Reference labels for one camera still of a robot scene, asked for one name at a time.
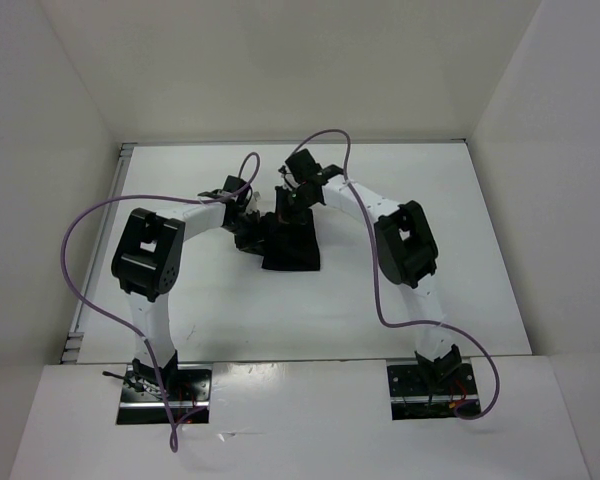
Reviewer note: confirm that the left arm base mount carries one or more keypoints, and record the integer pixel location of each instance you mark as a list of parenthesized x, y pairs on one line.
[(189, 393)]

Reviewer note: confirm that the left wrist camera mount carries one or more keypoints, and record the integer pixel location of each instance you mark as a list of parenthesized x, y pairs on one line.
[(252, 202)]

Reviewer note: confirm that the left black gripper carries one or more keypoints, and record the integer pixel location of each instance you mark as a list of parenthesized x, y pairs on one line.
[(255, 243)]

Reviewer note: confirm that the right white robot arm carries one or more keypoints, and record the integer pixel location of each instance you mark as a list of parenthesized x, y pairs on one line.
[(403, 250)]

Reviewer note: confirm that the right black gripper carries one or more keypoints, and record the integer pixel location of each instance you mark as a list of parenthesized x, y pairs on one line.
[(283, 213)]

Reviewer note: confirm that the black skirt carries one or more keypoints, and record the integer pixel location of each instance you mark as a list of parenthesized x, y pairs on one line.
[(290, 247)]

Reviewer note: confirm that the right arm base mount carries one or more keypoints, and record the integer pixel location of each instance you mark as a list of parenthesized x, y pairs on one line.
[(410, 398)]

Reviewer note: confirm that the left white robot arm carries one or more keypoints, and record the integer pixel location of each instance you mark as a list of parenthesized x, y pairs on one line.
[(147, 264)]

